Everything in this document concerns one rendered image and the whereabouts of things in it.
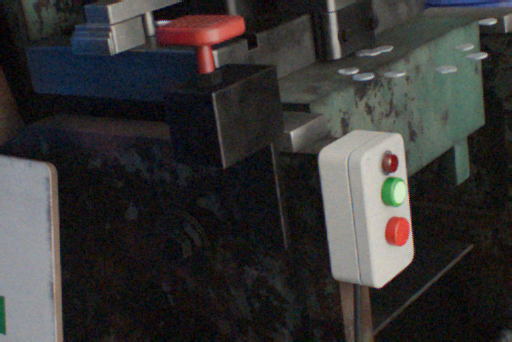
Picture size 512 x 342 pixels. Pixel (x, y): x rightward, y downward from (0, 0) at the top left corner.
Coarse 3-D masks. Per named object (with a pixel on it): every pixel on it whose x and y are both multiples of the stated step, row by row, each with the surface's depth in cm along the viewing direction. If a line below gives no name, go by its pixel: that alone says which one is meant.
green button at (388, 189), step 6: (390, 180) 91; (396, 180) 91; (402, 180) 92; (384, 186) 91; (390, 186) 91; (384, 192) 91; (390, 192) 91; (384, 198) 91; (390, 198) 91; (384, 204) 92; (390, 204) 91; (396, 204) 92
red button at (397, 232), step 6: (396, 216) 93; (390, 222) 93; (396, 222) 92; (402, 222) 93; (408, 222) 94; (390, 228) 92; (396, 228) 92; (402, 228) 93; (408, 228) 94; (390, 234) 92; (396, 234) 92; (402, 234) 93; (408, 234) 94; (390, 240) 93; (396, 240) 92; (402, 240) 93
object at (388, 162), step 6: (384, 150) 91; (384, 156) 91; (390, 156) 91; (396, 156) 91; (384, 162) 91; (390, 162) 90; (396, 162) 91; (384, 168) 91; (390, 168) 90; (396, 168) 91; (384, 174) 91
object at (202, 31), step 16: (192, 16) 90; (208, 16) 89; (224, 16) 87; (160, 32) 86; (176, 32) 85; (192, 32) 84; (208, 32) 84; (224, 32) 85; (240, 32) 87; (208, 48) 87; (208, 64) 88
